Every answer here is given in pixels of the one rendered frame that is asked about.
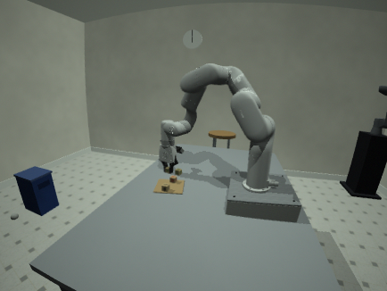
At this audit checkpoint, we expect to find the tan flat mat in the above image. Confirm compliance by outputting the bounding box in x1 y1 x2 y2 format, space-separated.
153 179 185 195

